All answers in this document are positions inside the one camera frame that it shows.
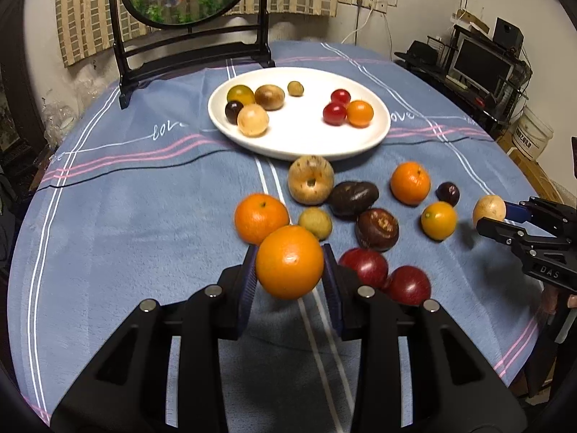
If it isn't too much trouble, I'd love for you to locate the right hand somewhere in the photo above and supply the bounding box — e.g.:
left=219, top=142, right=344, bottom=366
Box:
left=537, top=284, right=577, bottom=317

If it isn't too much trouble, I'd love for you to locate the black cable on table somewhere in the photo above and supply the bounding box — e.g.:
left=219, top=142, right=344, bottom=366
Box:
left=35, top=145, right=236, bottom=193

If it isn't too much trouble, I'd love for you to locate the small orange tomato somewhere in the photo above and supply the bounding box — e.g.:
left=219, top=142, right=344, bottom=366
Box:
left=346, top=100, right=374, bottom=128

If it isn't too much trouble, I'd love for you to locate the black metal shelf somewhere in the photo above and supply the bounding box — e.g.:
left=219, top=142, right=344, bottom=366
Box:
left=394, top=19, right=533, bottom=139

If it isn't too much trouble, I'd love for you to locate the small olive green fruit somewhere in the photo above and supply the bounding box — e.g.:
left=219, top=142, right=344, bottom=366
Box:
left=287, top=80, right=304, bottom=97

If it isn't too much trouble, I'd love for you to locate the small green-tan fruit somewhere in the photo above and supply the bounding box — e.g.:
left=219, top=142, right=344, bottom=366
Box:
left=298, top=207, right=332, bottom=240

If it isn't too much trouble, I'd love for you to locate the tan passion fruit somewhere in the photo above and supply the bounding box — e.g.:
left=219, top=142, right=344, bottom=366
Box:
left=472, top=194, right=507, bottom=226

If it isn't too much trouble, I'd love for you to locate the tan apple-shaped fruit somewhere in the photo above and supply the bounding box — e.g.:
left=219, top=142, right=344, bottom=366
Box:
left=287, top=156, right=334, bottom=205

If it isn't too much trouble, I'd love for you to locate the large orange mandarin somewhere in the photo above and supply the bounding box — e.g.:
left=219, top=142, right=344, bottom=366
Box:
left=389, top=161, right=431, bottom=206

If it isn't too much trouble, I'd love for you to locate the small orange mandarin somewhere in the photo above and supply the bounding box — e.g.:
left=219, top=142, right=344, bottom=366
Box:
left=234, top=193, right=290, bottom=245

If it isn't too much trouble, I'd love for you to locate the orange round fruit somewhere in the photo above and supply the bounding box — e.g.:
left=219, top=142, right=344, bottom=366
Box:
left=255, top=225, right=324, bottom=300

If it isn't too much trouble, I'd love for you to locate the dark purple plum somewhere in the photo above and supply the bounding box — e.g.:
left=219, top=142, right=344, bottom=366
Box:
left=435, top=182, right=461, bottom=207

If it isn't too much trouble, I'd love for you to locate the pale beige round fruit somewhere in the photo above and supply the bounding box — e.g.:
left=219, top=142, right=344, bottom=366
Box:
left=237, top=104, right=269, bottom=138

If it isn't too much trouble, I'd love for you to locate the blue checked tablecloth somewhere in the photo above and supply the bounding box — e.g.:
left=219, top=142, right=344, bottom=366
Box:
left=8, top=42, right=544, bottom=432

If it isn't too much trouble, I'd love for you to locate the white oval plate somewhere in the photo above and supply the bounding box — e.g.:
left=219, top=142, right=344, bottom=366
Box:
left=207, top=66, right=391, bottom=160

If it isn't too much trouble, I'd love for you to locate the yellow-orange persimmon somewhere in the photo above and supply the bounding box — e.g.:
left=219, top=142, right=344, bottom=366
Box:
left=420, top=201, right=458, bottom=241

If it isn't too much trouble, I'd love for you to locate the small dark plum on plate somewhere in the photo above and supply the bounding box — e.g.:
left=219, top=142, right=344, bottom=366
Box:
left=225, top=100, right=243, bottom=125

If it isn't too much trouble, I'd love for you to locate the red plum front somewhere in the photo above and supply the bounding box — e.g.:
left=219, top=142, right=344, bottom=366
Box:
left=385, top=266, right=431, bottom=306

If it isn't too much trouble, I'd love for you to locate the red plum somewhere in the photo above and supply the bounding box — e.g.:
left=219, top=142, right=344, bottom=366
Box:
left=338, top=247, right=389, bottom=289
left=385, top=266, right=431, bottom=306

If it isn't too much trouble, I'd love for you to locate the wall power strip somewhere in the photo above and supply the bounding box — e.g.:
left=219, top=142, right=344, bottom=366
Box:
left=338, top=0, right=388, bottom=15

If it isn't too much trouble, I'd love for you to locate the brown tan round fruit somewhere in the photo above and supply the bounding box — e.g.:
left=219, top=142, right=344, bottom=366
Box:
left=254, top=84, right=286, bottom=110

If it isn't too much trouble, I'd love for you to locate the round goldfish screen stand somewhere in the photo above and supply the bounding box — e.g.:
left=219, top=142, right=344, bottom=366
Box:
left=109, top=0, right=275, bottom=110

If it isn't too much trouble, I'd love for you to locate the dark brown mangosteen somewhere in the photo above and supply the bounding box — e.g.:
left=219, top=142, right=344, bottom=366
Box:
left=355, top=208, right=400, bottom=252

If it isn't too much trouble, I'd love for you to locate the computer monitor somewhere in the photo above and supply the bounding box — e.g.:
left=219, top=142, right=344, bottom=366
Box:
left=451, top=36, right=514, bottom=97

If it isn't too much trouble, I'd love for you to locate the yellow-green round fruit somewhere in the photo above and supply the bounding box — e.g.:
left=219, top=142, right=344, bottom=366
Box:
left=227, top=84, right=255, bottom=106

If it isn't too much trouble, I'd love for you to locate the dark brown oblong fruit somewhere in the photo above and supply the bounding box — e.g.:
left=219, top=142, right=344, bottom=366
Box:
left=327, top=181, right=379, bottom=218

